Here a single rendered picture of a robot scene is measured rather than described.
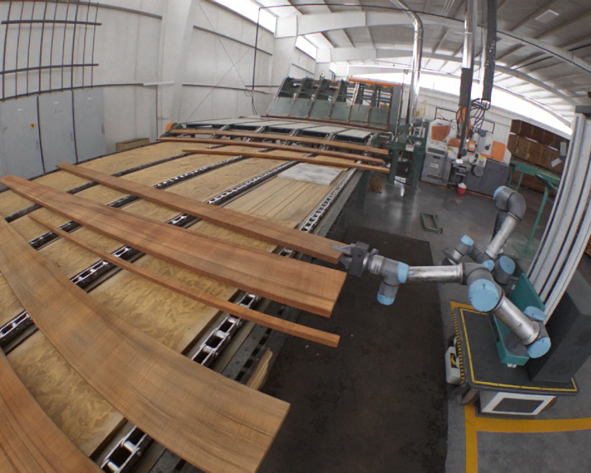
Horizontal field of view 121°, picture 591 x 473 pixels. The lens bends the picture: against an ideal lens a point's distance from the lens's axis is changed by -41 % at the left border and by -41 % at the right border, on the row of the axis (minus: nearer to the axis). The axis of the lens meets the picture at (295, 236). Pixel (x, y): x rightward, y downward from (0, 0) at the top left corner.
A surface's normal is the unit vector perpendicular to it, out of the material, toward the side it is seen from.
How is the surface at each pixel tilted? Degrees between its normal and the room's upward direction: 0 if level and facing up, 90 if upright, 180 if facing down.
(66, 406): 0
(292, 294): 0
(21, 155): 90
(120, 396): 0
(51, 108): 90
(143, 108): 87
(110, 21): 87
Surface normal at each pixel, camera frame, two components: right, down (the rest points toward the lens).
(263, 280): 0.07, -0.89
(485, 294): -0.53, 0.29
